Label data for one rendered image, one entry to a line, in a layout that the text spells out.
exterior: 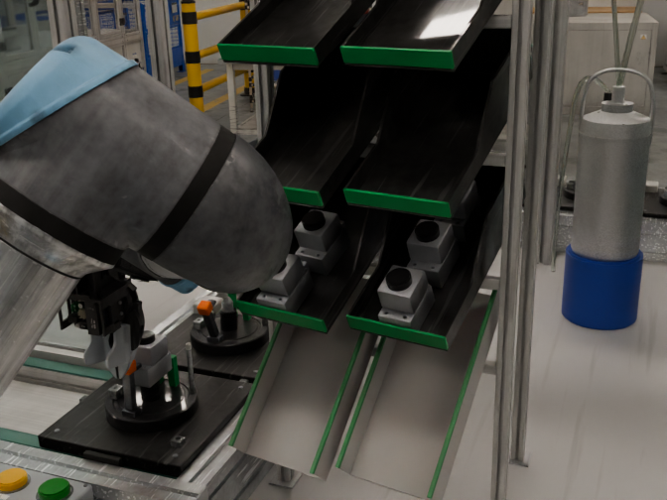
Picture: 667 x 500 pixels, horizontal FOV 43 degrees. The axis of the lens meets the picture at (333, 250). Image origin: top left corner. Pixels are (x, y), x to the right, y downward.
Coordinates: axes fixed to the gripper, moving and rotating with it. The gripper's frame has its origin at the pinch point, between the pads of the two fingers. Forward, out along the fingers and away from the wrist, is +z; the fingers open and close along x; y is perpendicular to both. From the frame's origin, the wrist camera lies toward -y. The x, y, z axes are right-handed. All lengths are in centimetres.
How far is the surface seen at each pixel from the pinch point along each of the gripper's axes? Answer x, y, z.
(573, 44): -13, -742, 39
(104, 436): -2.4, 2.6, 10.3
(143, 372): 1.4, -3.2, 2.2
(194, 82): -344, -612, 66
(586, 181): 56, -81, -10
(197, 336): -3.7, -26.8, 8.2
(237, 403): 11.8, -11.8, 10.3
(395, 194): 42, 2, -30
